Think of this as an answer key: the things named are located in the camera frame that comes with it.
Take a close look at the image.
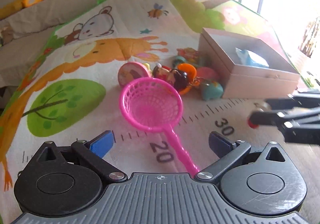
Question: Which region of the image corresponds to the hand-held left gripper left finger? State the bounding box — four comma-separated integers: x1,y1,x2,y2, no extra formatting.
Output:
34,130,128,185

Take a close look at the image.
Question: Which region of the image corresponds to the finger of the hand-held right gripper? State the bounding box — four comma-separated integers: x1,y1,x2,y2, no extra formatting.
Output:
255,90,320,111
247,107,320,145

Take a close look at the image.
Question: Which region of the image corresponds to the orange plastic toy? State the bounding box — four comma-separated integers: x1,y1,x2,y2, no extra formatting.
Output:
175,63,198,96

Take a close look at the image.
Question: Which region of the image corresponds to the black hair doll figure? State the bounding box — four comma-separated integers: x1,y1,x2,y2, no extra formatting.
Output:
152,63,189,91

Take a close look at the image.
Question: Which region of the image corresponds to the teal elephant toy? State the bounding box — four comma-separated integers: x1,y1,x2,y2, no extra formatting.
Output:
201,81,224,101

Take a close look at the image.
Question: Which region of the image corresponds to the printed animal play mat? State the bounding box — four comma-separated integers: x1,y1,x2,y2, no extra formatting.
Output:
0,0,320,214

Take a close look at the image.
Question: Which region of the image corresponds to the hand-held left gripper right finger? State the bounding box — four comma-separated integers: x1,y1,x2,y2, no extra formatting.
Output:
196,132,288,185

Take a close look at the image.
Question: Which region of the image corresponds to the light blue packet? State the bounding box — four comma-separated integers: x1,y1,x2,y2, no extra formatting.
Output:
235,47,269,68

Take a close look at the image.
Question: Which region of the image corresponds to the pink plastic net scoop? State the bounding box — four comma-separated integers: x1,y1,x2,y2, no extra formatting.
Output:
119,77,200,173

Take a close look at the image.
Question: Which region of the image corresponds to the pink lid cupcake toy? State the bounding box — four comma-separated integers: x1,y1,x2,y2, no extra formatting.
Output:
117,62,153,88

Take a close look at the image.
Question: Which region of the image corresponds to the pink cardboard box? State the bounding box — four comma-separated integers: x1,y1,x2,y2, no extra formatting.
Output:
198,27,301,99

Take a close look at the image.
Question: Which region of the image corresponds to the long yellow plush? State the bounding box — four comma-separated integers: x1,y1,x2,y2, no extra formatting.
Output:
0,0,24,20

